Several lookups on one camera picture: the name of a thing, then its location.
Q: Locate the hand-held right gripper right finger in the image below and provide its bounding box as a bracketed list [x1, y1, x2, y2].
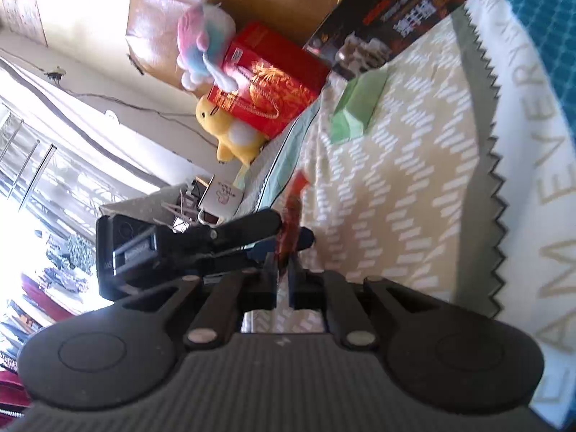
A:
[287, 255, 451, 352]

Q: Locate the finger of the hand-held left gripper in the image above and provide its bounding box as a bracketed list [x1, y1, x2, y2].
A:
[193, 226, 316, 276]
[211, 208, 283, 247]

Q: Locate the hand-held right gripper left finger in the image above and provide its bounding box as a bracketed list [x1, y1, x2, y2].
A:
[119, 253, 277, 350]

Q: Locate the red snack packet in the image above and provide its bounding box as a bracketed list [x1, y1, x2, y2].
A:
[275, 168, 311, 280]

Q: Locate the green brick-shaped snack packet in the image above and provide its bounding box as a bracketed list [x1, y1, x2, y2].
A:
[330, 69, 390, 144]

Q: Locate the white box pink print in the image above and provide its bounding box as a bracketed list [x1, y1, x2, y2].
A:
[200, 177, 244, 226]

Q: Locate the window with metal bars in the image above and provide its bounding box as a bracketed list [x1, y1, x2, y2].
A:
[0, 99, 168, 327]

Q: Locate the beige patterned blanket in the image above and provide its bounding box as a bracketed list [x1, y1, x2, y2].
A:
[240, 0, 576, 429]

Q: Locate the yellow plush chick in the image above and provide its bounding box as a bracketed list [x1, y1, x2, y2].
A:
[195, 94, 266, 165]

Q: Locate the red gift box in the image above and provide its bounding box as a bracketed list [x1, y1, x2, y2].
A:
[207, 22, 331, 141]

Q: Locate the pastel plush unicorn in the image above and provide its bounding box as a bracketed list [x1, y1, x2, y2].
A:
[176, 1, 239, 93]

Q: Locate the black snack box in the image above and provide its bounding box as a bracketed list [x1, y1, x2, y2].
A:
[303, 0, 480, 82]

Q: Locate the teal checked bedsheet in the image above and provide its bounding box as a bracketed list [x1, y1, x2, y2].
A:
[477, 0, 576, 105]

